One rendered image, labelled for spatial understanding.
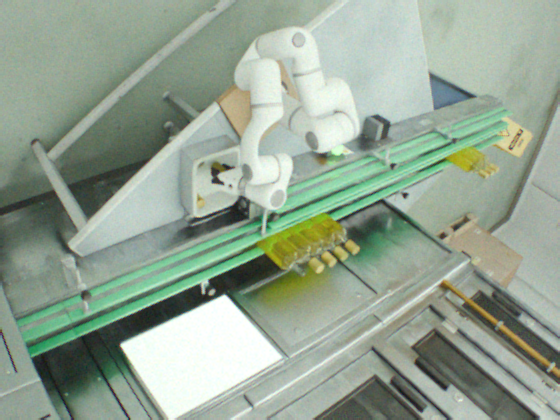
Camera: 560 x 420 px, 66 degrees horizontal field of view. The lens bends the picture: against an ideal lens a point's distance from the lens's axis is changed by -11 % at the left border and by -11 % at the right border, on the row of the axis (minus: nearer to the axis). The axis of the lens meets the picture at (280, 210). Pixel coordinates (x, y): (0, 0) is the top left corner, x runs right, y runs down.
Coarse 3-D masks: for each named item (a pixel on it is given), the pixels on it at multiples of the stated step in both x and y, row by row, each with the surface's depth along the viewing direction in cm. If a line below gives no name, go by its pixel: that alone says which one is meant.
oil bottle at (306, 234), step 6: (300, 222) 174; (294, 228) 171; (300, 228) 171; (306, 228) 172; (300, 234) 169; (306, 234) 169; (312, 234) 169; (306, 240) 167; (312, 240) 167; (318, 240) 167; (312, 246) 165; (318, 246) 166; (312, 252) 166
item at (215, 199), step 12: (216, 156) 147; (228, 156) 157; (192, 168) 145; (204, 168) 157; (192, 180) 147; (204, 180) 160; (192, 192) 150; (204, 192) 163; (216, 192) 166; (216, 204) 162; (228, 204) 163
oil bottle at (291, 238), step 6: (288, 228) 170; (282, 234) 168; (288, 234) 168; (294, 234) 168; (282, 240) 167; (288, 240) 165; (294, 240) 166; (300, 240) 166; (294, 246) 163; (300, 246) 164; (306, 246) 164; (300, 252) 162; (306, 252) 163; (300, 258) 163
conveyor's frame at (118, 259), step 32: (480, 96) 261; (416, 128) 216; (320, 160) 184; (352, 160) 189; (224, 224) 164; (96, 256) 145; (128, 256) 147; (160, 256) 150; (32, 288) 131; (64, 288) 133
